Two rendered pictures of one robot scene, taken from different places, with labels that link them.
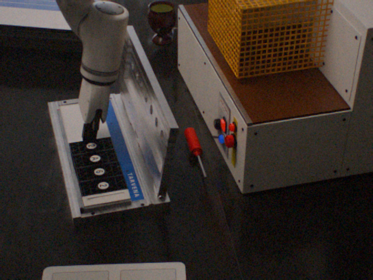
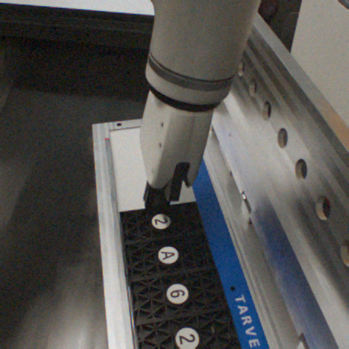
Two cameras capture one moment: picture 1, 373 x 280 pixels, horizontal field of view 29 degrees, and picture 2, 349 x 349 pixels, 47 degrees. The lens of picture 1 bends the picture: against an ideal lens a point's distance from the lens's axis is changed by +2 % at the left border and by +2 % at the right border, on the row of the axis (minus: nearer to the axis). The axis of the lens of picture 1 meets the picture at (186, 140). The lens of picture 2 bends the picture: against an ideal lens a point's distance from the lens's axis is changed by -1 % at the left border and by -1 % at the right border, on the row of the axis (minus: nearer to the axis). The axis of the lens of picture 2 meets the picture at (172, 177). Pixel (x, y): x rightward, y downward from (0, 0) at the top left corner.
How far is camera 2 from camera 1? 1.22 m
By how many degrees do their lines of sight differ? 10
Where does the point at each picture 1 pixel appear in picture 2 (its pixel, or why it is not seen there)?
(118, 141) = (209, 210)
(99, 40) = not seen: outside the picture
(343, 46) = not seen: outside the picture
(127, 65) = not seen: hidden behind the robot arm
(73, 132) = (129, 185)
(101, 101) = (189, 146)
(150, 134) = (291, 220)
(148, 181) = (281, 324)
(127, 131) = (225, 188)
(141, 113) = (262, 164)
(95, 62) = (184, 53)
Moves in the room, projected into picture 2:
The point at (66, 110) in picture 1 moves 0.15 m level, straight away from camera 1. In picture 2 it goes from (120, 139) to (118, 85)
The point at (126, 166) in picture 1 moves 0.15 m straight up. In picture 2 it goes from (230, 275) to (249, 182)
